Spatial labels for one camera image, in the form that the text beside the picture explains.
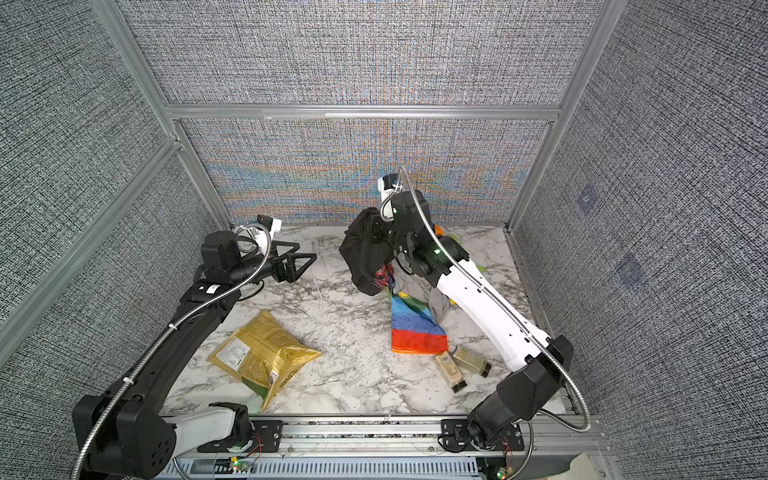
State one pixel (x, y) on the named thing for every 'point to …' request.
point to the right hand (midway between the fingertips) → (367, 213)
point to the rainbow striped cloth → (413, 328)
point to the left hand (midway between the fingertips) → (302, 249)
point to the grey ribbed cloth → (420, 289)
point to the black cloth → (367, 249)
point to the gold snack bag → (264, 355)
